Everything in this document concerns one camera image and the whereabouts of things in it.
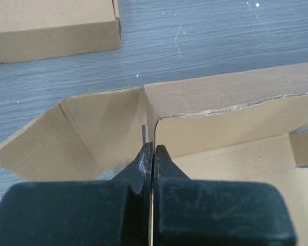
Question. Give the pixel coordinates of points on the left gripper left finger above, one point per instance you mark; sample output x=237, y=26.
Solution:
x=98, y=212

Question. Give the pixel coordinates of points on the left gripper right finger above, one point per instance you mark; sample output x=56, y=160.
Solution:
x=208, y=212

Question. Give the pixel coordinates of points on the cardboard box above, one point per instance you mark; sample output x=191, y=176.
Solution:
x=250, y=126
x=31, y=30

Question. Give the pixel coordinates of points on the folded closed cardboard box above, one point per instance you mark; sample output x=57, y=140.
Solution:
x=31, y=30

